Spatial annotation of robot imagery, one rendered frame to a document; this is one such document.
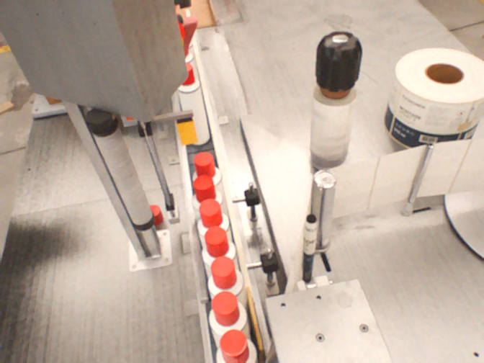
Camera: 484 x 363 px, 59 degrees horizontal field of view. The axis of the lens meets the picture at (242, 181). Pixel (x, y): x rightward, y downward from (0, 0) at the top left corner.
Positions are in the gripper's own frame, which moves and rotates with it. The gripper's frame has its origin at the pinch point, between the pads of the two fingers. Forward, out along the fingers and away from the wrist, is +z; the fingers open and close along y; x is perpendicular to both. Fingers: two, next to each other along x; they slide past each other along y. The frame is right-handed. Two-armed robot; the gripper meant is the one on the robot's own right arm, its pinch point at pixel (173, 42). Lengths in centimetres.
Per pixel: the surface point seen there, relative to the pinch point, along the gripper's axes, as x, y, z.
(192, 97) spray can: -2.7, 8.4, 18.6
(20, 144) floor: 80, 146, 123
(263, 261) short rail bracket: -4.4, -29.3, 28.6
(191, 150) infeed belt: 0.1, 7.6, 33.0
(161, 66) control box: 5.0, -25.9, -12.4
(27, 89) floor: 76, 201, 124
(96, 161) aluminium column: 17.3, -14.6, 8.3
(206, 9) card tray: -25, 83, 38
